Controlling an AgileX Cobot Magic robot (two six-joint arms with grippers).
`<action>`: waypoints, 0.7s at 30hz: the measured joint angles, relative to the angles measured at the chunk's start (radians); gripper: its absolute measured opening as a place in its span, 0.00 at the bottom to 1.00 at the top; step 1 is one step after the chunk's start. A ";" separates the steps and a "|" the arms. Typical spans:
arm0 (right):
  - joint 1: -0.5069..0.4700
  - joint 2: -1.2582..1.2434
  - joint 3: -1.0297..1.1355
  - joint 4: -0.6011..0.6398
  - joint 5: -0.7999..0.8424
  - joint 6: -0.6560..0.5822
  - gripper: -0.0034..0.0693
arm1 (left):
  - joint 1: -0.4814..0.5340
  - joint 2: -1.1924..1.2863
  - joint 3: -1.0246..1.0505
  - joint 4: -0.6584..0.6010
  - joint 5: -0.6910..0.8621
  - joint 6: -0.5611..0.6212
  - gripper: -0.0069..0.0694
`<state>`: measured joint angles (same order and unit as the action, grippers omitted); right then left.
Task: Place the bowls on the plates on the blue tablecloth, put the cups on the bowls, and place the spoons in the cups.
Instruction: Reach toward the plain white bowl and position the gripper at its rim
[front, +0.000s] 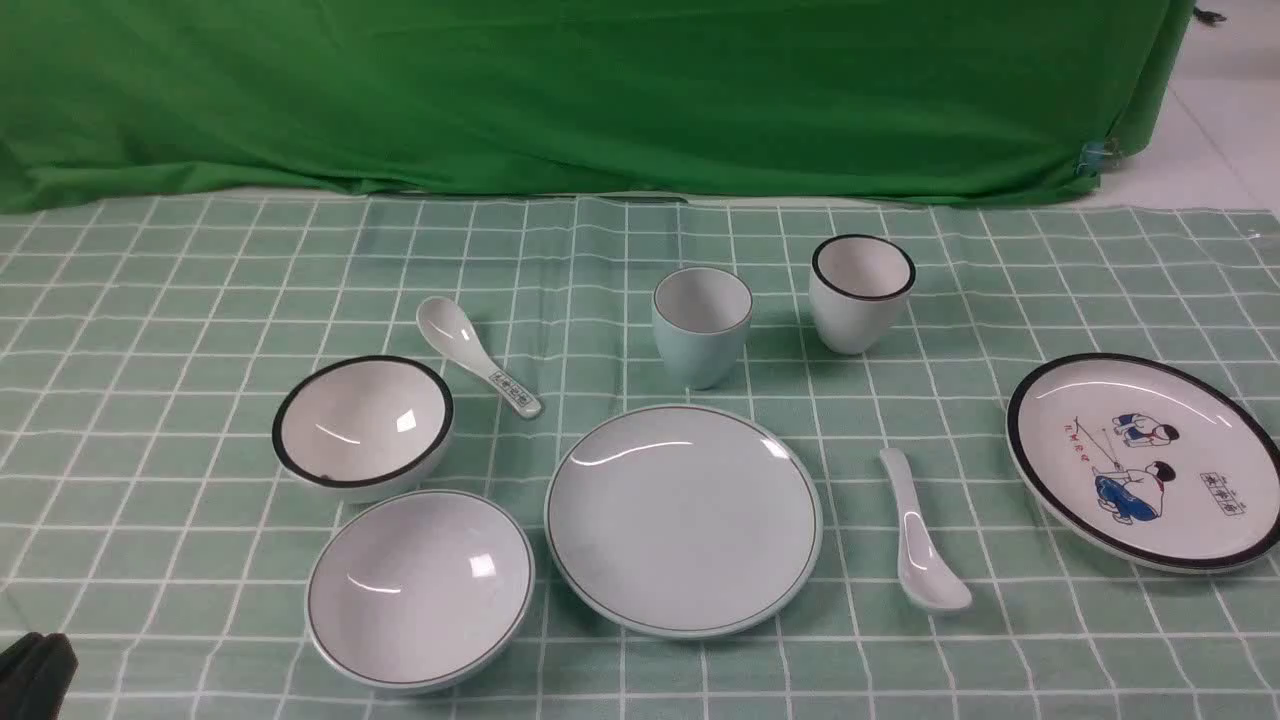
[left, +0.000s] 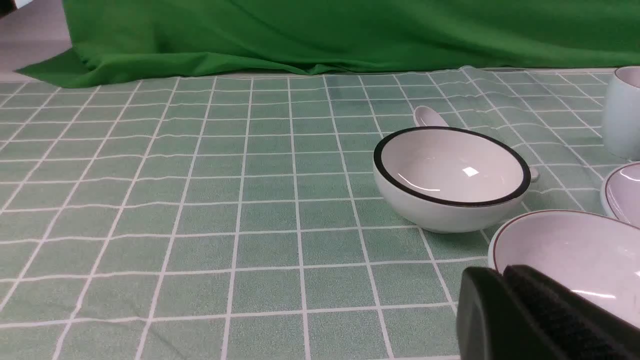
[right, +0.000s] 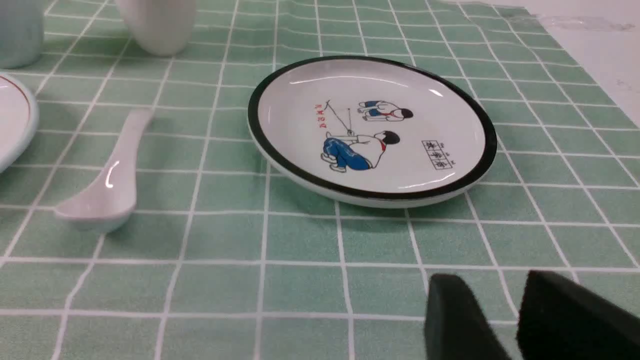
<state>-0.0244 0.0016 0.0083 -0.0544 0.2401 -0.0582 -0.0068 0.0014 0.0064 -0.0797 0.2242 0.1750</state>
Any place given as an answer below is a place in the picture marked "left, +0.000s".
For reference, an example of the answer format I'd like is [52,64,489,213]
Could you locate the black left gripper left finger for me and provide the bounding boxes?
[455,266,566,360]

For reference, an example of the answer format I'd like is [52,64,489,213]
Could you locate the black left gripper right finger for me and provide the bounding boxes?
[502,264,640,360]

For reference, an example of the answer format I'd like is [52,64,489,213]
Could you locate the white bowl black rim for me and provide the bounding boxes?
[372,126,537,234]

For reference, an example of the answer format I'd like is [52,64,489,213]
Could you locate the pale blue cup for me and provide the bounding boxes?
[602,66,640,161]

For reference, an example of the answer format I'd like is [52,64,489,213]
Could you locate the white ceramic spoon with pattern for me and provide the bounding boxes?
[398,105,540,194]

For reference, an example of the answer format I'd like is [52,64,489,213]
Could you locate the pale blue bowl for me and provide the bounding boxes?
[487,209,640,328]

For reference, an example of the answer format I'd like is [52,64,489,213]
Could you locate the green checkered tablecloth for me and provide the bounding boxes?
[0,67,623,360]

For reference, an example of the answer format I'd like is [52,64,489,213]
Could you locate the green backdrop cloth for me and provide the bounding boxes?
[18,0,640,88]

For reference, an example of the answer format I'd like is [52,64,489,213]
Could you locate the pale blue plate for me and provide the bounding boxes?
[599,161,640,228]

